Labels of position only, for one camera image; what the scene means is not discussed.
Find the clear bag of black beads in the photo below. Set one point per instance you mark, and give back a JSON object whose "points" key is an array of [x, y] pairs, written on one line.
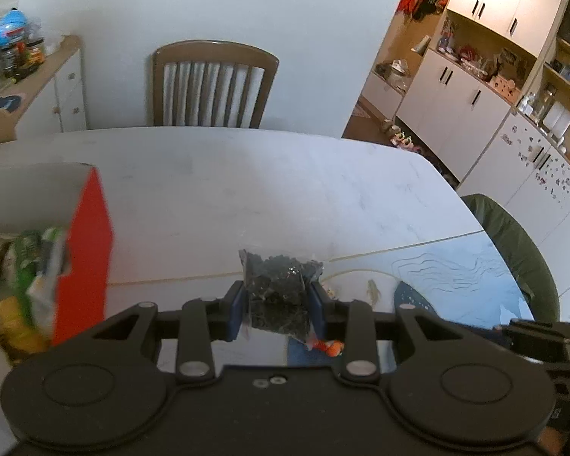
{"points": [[278, 289]]}

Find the jar with green label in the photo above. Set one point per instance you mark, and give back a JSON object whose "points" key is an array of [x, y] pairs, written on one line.
{"points": [[35, 52]]}

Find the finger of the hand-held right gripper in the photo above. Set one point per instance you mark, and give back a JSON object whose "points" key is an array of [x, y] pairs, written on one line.
{"points": [[527, 337]]}

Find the pair of small shoes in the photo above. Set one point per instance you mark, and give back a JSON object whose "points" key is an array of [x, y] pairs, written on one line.
{"points": [[401, 138]]}

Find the green snack packet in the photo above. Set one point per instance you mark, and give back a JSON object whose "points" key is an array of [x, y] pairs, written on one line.
{"points": [[33, 259]]}

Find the wooden side cabinet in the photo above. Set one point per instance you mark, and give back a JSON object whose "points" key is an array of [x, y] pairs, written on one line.
{"points": [[38, 99]]}

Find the blue whale mouse pad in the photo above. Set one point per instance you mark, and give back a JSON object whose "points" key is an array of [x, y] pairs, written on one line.
{"points": [[0, 103]]}

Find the red cardboard box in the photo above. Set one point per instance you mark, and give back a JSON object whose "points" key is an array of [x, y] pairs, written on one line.
{"points": [[88, 247]]}

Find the brown wooden chair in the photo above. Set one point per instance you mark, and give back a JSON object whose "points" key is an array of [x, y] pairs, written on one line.
{"points": [[213, 90]]}

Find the dark glass jar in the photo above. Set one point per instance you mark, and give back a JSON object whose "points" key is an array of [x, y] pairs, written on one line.
{"points": [[13, 61]]}

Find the clear glass storage jar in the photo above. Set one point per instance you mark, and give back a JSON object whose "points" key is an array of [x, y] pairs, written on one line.
{"points": [[543, 102]]}

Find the blue globe toy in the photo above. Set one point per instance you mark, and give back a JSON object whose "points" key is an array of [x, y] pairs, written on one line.
{"points": [[10, 28]]}

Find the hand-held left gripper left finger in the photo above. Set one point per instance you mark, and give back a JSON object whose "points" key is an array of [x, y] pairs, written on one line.
{"points": [[235, 312]]}

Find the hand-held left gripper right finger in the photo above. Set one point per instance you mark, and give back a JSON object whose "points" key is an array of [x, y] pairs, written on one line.
{"points": [[319, 313]]}

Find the white canister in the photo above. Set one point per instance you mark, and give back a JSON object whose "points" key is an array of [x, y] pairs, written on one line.
{"points": [[558, 121]]}

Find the white wall cabinet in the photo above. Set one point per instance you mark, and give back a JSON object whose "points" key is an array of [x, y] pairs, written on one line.
{"points": [[460, 104]]}

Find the green padded chair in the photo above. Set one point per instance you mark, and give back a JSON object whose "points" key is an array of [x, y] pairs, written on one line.
{"points": [[513, 247]]}

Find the yellow snack packet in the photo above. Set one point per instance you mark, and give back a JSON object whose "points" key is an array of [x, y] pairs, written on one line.
{"points": [[9, 323]]}

